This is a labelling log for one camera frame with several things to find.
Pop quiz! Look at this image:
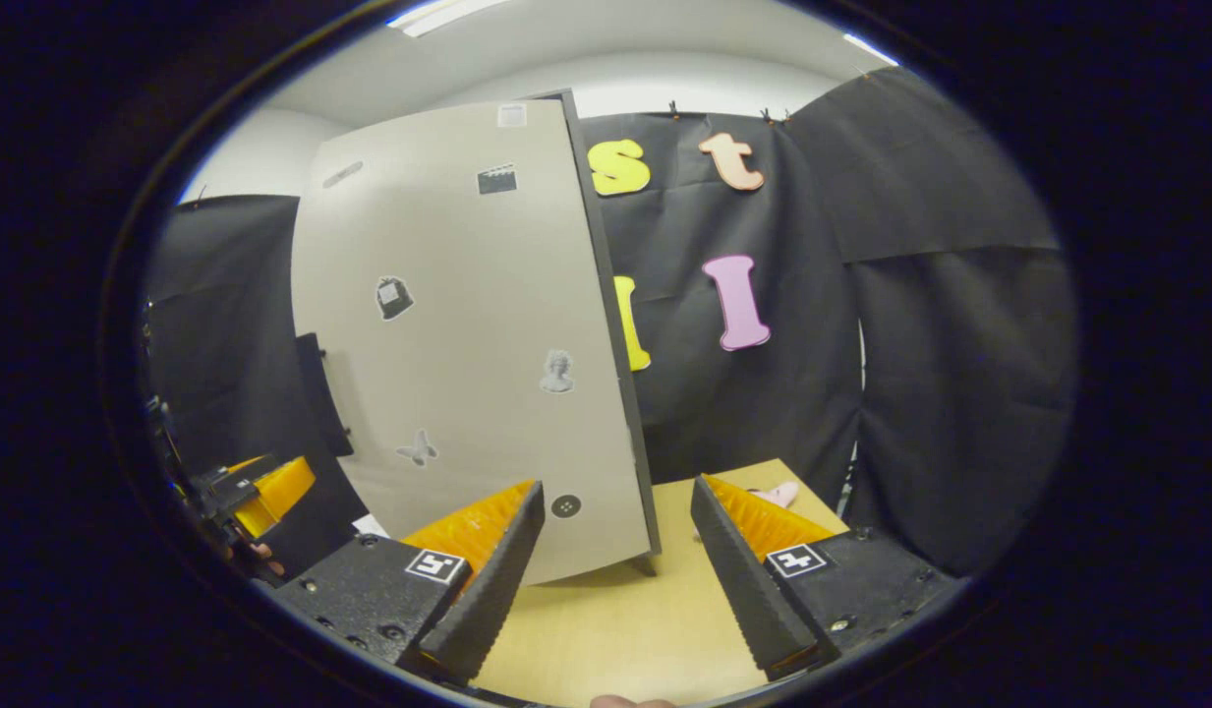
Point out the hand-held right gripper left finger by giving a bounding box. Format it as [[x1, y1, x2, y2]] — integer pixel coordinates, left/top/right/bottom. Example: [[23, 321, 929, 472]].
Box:
[[271, 480, 548, 684]]

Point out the ceiling light panel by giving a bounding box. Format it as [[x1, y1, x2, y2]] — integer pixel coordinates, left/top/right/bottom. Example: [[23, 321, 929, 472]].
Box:
[[841, 32, 901, 68], [387, 0, 510, 38]]

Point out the black backdrop cloth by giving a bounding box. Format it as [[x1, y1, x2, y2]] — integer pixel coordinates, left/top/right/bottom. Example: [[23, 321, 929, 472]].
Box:
[[139, 64, 1078, 581]]

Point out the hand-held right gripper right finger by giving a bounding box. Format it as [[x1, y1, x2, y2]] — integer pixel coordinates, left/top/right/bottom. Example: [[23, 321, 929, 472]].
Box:
[[691, 474, 965, 681]]

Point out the grey cabinet door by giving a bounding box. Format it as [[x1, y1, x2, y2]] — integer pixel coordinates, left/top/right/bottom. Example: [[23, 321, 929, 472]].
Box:
[[289, 98, 656, 586]]

